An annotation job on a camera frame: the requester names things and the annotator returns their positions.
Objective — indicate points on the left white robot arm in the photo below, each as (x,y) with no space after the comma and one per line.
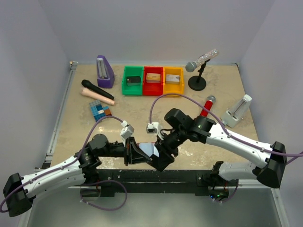
(20,191)

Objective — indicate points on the green plastic bin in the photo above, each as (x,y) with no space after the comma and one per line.
(132,90)

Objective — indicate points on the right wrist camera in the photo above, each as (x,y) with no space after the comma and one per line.
(154,128)

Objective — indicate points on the yellow plastic bin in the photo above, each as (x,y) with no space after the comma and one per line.
(172,88)

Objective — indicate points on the gold card stack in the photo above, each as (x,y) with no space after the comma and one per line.
(153,78)

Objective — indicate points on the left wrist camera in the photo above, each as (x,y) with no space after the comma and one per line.
(126,131)

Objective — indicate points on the black microphone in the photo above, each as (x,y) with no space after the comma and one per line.
(92,87)

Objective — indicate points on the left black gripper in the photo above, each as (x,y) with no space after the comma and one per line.
(127,152)

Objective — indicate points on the black card stack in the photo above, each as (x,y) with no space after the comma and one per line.
(133,80)

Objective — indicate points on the red plastic bin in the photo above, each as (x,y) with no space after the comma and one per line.
(152,89)

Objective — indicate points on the blue building block stack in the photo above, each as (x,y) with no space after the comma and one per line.
(98,110)

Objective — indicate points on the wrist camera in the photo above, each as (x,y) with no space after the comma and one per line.
(126,131)
(154,128)

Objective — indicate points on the white metronome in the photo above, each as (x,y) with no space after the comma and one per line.
(232,116)

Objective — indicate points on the red leather card holder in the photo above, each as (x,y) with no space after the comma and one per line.
(148,150)

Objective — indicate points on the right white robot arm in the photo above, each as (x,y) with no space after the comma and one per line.
(265,162)

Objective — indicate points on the red glitter microphone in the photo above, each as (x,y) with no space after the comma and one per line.
(208,105)

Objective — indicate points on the pink microphone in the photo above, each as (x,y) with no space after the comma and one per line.
(89,93)

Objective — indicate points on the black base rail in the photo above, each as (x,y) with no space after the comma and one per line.
(195,182)

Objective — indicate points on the purple metronome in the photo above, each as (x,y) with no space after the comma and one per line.
(105,73)

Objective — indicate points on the silver card stack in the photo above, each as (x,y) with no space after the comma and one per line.
(172,79)

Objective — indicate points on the black microphone stand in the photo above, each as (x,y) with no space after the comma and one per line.
(198,83)

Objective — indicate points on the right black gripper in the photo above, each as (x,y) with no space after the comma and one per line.
(167,149)

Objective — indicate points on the silver glitter microphone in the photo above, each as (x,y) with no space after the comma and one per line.
(191,66)

